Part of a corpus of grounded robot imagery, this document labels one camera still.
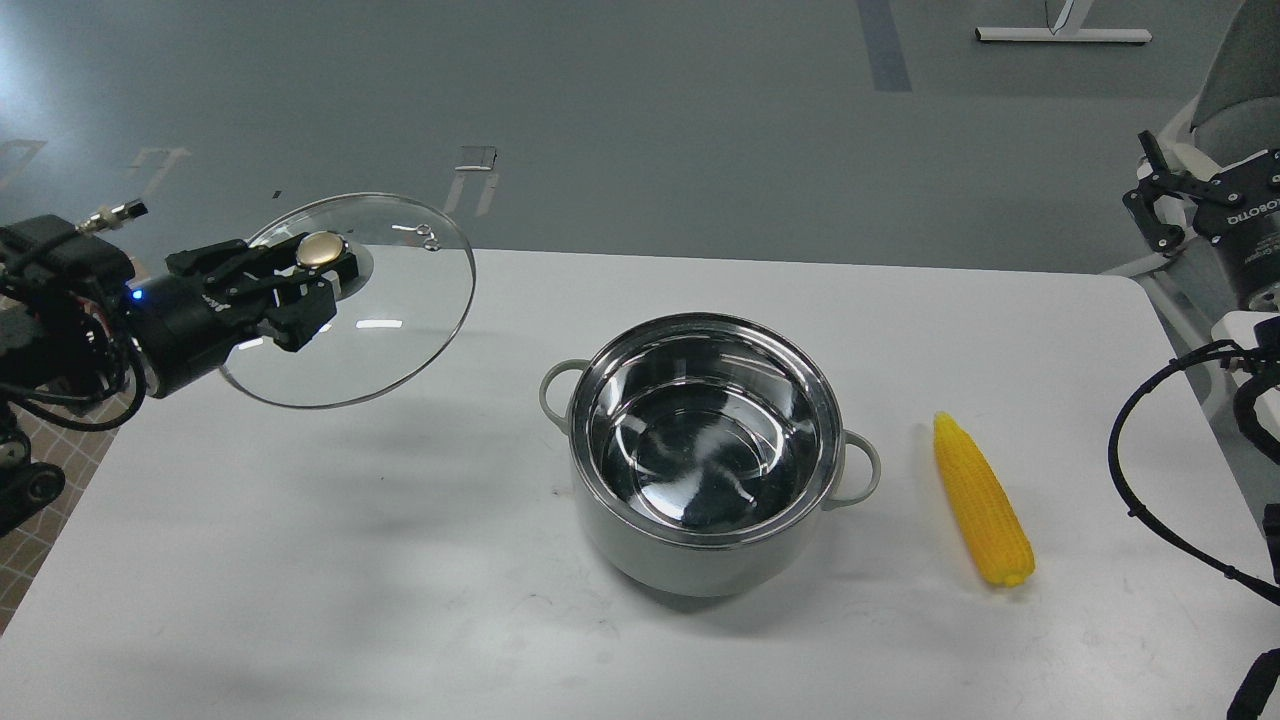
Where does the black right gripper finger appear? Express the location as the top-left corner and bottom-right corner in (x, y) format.
(1123, 129), (1216, 258)

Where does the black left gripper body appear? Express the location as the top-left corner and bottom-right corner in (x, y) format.
(124, 275), (251, 398)

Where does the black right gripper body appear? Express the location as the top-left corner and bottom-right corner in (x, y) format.
(1196, 150), (1279, 313)

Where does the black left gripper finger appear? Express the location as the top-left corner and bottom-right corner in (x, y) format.
(165, 238), (361, 296)
(225, 272), (338, 352)

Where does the glass pot lid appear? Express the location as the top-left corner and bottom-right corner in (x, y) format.
(221, 192), (476, 409)

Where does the yellow corn cob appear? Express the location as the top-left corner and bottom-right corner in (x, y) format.
(932, 411), (1036, 588)

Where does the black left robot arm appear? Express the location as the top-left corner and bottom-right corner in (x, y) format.
(1, 199), (372, 534)

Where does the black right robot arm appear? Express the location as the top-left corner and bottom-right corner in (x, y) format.
(1100, 131), (1277, 719)

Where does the grey steel cooking pot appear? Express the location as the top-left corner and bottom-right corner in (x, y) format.
(538, 313), (883, 598)

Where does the grey office chair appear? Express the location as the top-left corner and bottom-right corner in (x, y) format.
(1102, 0), (1280, 521)

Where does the beige checkered cloth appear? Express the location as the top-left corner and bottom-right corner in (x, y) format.
(1, 393), (141, 628)

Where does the white desk leg base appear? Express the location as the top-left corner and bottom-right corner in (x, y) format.
(973, 1), (1153, 46)

